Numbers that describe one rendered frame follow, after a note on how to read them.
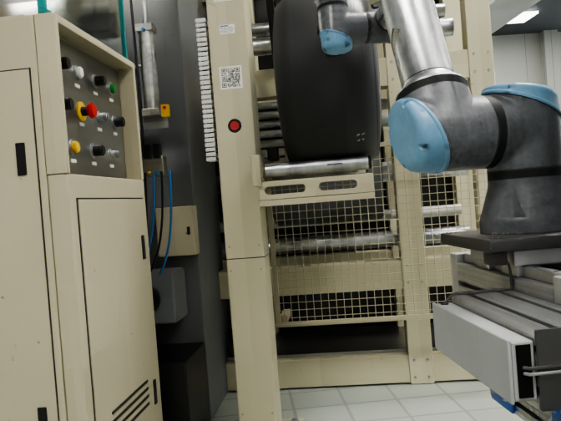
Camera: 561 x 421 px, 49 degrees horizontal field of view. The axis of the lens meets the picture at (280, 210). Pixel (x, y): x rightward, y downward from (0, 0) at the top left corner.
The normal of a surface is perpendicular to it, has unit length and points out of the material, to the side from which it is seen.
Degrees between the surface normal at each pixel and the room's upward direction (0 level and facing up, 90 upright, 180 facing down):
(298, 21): 63
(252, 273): 90
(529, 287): 90
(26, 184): 90
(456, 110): 68
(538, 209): 72
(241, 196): 90
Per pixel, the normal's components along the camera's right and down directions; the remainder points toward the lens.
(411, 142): -0.95, 0.20
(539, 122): 0.18, 0.00
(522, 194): -0.44, -0.26
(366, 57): 0.59, -0.05
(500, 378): -0.99, 0.08
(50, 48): -0.11, 0.02
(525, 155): -0.33, 0.04
